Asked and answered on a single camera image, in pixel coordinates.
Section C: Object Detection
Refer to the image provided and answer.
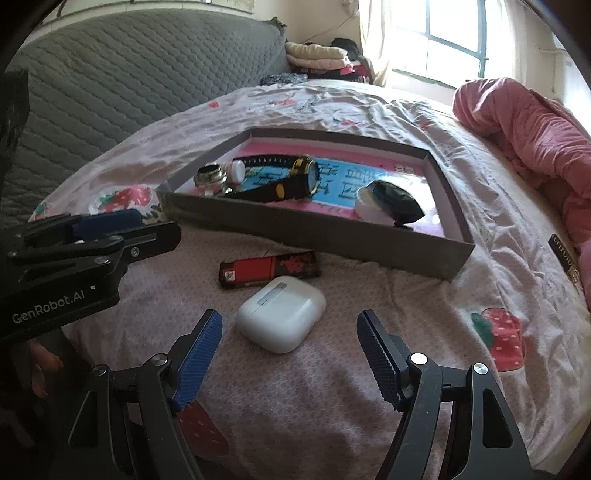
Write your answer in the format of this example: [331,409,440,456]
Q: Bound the strawberry print bedsheet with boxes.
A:
[28,78,591,476]

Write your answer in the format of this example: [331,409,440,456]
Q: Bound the person's left hand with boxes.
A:
[30,339,65,400]

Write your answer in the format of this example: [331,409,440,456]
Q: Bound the brass metal ring fitting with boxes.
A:
[194,164,228,197]

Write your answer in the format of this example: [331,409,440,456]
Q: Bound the pink quilt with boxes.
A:
[452,78,591,260]

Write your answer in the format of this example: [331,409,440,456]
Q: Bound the dark patterned cloth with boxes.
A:
[261,72,308,87]

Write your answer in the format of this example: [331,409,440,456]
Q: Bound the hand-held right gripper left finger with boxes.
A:
[46,309,223,480]

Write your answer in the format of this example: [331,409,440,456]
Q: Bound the black faceted object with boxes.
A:
[369,180,426,227]

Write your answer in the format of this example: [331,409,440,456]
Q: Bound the black fabric label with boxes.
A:
[549,233,584,283]

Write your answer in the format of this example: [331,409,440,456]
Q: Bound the red and black lighter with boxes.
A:
[219,251,321,290]

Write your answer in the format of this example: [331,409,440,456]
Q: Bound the grey quilted headboard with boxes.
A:
[0,7,293,223]

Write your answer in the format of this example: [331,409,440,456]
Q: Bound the pink and red folded clothes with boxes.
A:
[305,64,371,85]

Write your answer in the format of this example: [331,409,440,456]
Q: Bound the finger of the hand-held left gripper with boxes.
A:
[21,209,144,246]
[7,220,182,278]

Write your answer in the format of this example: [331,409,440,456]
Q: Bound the white earbuds case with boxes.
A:
[236,276,327,354]

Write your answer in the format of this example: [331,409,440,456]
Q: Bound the yellow and black wristwatch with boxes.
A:
[224,154,321,204]

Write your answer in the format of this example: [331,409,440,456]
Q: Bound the grey cardboard tray pink inside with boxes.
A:
[157,128,476,281]

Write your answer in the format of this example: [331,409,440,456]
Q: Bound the folded cream blankets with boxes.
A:
[285,41,350,71]

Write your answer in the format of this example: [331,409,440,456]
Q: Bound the window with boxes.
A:
[392,0,570,93]

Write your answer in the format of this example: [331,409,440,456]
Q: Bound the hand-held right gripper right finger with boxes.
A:
[357,309,536,480]

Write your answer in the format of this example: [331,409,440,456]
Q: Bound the black folded garment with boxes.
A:
[330,37,361,59]

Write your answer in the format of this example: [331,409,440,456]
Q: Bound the light curtain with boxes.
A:
[358,0,393,86]

